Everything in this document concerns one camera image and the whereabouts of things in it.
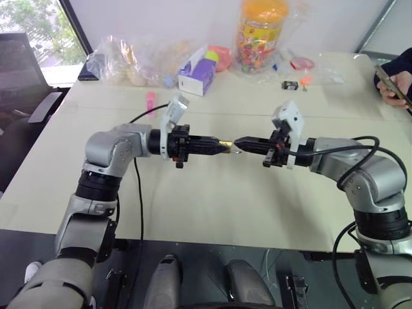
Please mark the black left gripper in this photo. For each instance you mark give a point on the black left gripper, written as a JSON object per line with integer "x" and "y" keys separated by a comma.
{"x": 180, "y": 146}

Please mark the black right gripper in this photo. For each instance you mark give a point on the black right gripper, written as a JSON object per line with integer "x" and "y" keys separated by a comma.
{"x": 279, "y": 151}

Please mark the brass padlock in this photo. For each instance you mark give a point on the brass padlock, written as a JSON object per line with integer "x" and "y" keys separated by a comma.
{"x": 226, "y": 145}

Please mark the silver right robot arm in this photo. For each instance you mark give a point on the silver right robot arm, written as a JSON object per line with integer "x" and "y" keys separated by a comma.
{"x": 376, "y": 180}

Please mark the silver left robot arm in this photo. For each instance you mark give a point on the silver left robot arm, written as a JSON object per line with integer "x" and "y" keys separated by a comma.
{"x": 106, "y": 151}

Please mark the bystander's bare hand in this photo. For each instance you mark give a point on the bystander's bare hand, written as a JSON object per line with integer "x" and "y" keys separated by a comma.
{"x": 394, "y": 91}

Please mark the small black box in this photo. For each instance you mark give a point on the small black box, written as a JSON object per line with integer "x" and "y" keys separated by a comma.
{"x": 289, "y": 86}

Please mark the small pink plastic case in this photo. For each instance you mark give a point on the small pink plastic case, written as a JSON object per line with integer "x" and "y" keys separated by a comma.
{"x": 151, "y": 103}

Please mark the purple and white tissue box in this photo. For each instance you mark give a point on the purple and white tissue box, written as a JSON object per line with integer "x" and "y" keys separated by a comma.
{"x": 198, "y": 72}

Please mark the small orange tool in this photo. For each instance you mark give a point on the small orange tool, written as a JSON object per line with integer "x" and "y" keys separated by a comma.
{"x": 306, "y": 80}

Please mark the yellow-green ball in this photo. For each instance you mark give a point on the yellow-green ball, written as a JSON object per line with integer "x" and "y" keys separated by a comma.
{"x": 212, "y": 55}

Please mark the clear plastic bag of snacks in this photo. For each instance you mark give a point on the clear plastic bag of snacks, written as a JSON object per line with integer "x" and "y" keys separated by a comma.
{"x": 135, "y": 62}

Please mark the candy jar with orange lid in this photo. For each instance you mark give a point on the candy jar with orange lid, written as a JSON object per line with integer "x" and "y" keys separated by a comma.
{"x": 259, "y": 35}

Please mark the dark grey rounded shape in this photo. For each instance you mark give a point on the dark grey rounded shape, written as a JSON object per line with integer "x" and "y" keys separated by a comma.
{"x": 248, "y": 283}
{"x": 162, "y": 283}

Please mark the bystander's smartphone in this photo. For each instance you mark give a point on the bystander's smartphone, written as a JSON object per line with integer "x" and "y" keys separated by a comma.
{"x": 391, "y": 84}

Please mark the bystander's dark sleeve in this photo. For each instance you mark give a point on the bystander's dark sleeve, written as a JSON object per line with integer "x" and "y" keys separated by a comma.
{"x": 399, "y": 62}

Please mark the black office chair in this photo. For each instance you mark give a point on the black office chair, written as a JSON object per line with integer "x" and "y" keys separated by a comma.
{"x": 19, "y": 96}

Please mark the white shoe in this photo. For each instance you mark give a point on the white shoe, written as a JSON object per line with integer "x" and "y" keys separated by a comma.
{"x": 32, "y": 272}

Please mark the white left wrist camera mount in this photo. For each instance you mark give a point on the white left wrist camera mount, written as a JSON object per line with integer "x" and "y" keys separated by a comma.
{"x": 175, "y": 109}

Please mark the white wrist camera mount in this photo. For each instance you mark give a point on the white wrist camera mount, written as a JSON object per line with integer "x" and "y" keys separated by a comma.
{"x": 175, "y": 109}
{"x": 294, "y": 120}

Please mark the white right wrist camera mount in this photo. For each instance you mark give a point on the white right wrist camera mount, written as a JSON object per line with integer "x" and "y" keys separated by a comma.
{"x": 294, "y": 120}

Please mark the black window frame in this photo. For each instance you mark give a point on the black window frame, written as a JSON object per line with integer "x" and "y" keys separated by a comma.
{"x": 75, "y": 25}

